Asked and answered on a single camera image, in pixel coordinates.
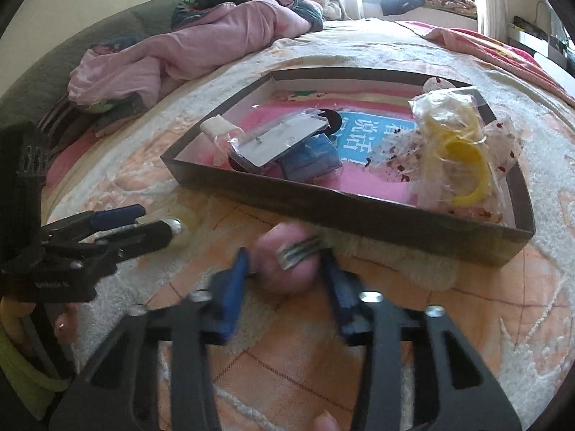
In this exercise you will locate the yellow hair clip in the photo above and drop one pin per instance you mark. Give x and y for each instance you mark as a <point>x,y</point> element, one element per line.
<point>454,168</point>

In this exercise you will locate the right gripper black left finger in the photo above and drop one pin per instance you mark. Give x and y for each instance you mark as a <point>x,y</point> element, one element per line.
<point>118,387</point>

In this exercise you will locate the brown cardboard tray box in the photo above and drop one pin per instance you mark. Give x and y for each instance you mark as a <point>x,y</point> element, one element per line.
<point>397,223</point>

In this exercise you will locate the red pink floral blanket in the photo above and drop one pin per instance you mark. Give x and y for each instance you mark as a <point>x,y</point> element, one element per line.
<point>511,59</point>

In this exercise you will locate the grey card in bag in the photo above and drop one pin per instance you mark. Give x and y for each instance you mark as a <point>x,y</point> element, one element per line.
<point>278,141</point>

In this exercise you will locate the pink fluffy hair clip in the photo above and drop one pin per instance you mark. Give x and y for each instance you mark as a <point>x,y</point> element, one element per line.
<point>286,259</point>

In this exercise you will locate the green sofa headboard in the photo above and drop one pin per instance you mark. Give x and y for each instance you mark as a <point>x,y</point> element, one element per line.
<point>39,87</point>

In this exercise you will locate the spotted sheer fabric bow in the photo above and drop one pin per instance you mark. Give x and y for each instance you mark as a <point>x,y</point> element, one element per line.
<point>395,159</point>

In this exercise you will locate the blue plastic jewelry box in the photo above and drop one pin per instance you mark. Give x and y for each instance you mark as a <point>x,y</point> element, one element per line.
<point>310,160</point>

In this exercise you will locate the person's left hand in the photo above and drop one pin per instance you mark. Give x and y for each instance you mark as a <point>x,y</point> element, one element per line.
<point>13,311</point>

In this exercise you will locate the beige patterned bed cover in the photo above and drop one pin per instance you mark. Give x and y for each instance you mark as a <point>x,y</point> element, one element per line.
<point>285,364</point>

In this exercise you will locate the pink book blue label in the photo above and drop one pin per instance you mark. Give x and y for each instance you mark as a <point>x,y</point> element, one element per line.
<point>353,121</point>

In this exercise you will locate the pink quilt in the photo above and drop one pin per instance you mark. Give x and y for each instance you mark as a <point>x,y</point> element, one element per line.
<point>149,70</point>

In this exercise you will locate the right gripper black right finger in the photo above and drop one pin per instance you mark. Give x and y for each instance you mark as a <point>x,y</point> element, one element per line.
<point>453,387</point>

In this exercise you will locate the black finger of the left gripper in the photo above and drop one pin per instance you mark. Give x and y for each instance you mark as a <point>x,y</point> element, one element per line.
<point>79,226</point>
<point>129,243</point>

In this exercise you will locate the cream white hair clip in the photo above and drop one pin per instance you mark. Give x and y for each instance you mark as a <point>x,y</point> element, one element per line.
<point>222,134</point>

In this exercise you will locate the white desk with clutter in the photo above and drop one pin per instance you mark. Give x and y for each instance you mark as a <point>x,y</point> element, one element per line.
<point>555,44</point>

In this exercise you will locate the dark clothes on windowsill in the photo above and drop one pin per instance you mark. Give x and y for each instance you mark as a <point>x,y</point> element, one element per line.
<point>466,8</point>

